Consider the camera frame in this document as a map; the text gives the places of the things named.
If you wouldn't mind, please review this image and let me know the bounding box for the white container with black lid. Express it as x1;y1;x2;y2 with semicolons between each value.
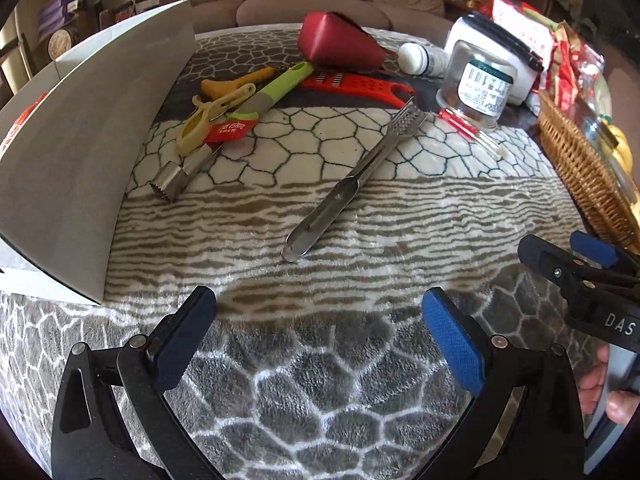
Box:
444;12;545;107

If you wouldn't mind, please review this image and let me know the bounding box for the red sauce packet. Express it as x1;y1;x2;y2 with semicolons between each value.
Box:
205;119;249;146

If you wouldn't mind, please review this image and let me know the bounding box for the patterned grey white blanket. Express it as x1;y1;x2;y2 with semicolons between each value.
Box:
0;25;603;480

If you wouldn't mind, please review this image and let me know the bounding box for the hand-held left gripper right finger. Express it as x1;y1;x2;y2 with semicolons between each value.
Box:
421;286;586;480

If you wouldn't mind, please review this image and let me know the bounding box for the green handled steel corer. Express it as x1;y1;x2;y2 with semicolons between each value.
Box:
149;61;316;204

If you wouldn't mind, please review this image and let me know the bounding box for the red plastic grater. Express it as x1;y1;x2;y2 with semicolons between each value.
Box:
299;72;417;109

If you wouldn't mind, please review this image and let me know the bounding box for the wicker basket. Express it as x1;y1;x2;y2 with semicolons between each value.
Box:
537;87;640;257

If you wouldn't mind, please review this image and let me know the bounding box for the red cone-shaped container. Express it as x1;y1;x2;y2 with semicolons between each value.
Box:
298;11;388;72

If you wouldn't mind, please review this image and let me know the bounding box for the round tin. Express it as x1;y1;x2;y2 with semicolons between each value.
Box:
47;27;82;59

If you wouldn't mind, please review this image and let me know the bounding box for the red clear plastic stick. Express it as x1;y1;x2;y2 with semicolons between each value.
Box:
437;108;504;162

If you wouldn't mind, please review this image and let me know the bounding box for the yellow handled peeler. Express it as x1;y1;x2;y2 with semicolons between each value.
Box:
200;66;279;99

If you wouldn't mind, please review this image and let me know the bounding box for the white cardboard box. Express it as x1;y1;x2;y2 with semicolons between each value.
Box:
0;0;196;306

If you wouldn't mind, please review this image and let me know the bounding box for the bunch of bananas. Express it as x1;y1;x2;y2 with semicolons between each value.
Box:
597;121;637;177

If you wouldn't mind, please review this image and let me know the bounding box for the purple box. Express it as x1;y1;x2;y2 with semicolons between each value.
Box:
37;0;84;32

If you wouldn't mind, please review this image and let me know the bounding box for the person's right hand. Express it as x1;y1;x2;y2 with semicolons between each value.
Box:
577;345;640;427

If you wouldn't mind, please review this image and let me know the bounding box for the white pill bottle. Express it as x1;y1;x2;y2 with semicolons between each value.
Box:
398;42;452;79

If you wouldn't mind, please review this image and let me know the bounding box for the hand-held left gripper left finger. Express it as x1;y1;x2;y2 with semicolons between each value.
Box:
50;285;226;480

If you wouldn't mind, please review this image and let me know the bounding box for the steel fish scaler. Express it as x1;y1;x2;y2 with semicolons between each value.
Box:
281;101;429;264

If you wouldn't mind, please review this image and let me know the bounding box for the red plastic bag bundle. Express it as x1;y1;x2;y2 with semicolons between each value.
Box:
0;92;48;157

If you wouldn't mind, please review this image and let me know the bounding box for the beige sofa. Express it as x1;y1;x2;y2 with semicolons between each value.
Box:
157;0;452;44

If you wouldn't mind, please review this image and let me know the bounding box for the glass jar with label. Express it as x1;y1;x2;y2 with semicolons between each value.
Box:
436;42;517;131

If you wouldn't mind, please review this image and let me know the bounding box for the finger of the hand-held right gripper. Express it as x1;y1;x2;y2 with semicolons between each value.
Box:
517;234;590;307
570;230;640;282

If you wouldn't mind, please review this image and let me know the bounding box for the small glass jar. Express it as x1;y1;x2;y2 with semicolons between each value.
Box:
575;100;621;152

